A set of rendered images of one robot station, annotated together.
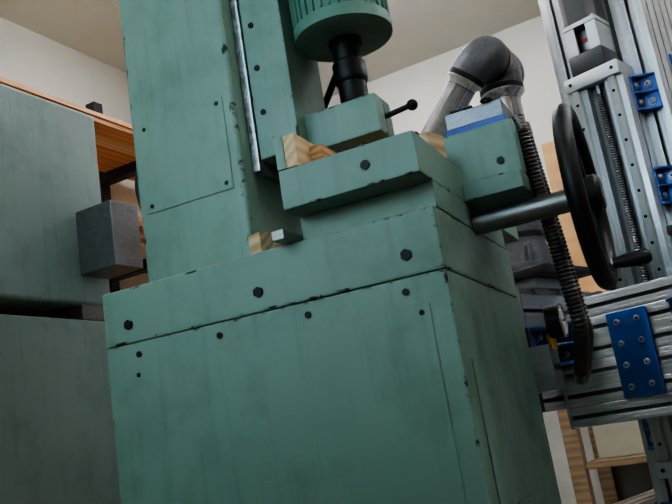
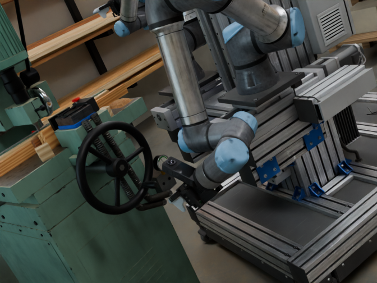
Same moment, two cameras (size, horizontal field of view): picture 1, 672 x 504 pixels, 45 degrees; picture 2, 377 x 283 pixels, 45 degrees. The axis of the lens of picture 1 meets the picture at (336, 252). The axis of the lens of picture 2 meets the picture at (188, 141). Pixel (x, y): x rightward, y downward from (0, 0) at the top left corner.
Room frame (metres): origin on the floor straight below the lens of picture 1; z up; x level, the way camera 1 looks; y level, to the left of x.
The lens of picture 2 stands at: (0.08, -1.16, 1.29)
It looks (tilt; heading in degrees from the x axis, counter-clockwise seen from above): 20 degrees down; 25
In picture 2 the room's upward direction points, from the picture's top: 23 degrees counter-clockwise
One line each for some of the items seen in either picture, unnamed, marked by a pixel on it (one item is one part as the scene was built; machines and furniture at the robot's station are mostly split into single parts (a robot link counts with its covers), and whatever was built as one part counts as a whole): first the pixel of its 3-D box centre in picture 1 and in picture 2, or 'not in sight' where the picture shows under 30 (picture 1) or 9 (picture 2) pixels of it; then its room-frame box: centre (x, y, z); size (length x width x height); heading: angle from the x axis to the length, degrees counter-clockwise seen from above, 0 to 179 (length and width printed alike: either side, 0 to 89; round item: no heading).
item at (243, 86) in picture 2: not in sight; (254, 72); (1.57, -0.80, 0.87); 0.15 x 0.15 x 0.10
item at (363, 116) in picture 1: (350, 132); (27, 113); (1.34, -0.06, 1.03); 0.14 x 0.07 x 0.09; 67
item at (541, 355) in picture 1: (525, 372); (156, 179); (1.51, -0.31, 0.58); 0.12 x 0.08 x 0.08; 67
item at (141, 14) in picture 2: not in sight; (144, 17); (2.13, -0.26, 1.12); 0.11 x 0.08 x 0.11; 152
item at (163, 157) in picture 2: (555, 326); (161, 165); (1.49, -0.37, 0.65); 0.06 x 0.04 x 0.08; 157
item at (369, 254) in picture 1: (321, 296); (49, 178); (1.38, 0.04, 0.76); 0.57 x 0.45 x 0.09; 67
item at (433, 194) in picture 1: (413, 234); (67, 164); (1.31, -0.13, 0.82); 0.40 x 0.21 x 0.04; 157
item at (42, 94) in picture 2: not in sight; (40, 101); (1.50, 0.00, 1.02); 0.12 x 0.03 x 0.12; 67
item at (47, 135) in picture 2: not in sight; (69, 124); (1.37, -0.17, 0.94); 0.22 x 0.02 x 0.07; 157
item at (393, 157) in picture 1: (443, 204); (78, 144); (1.33, -0.19, 0.87); 0.61 x 0.30 x 0.06; 157
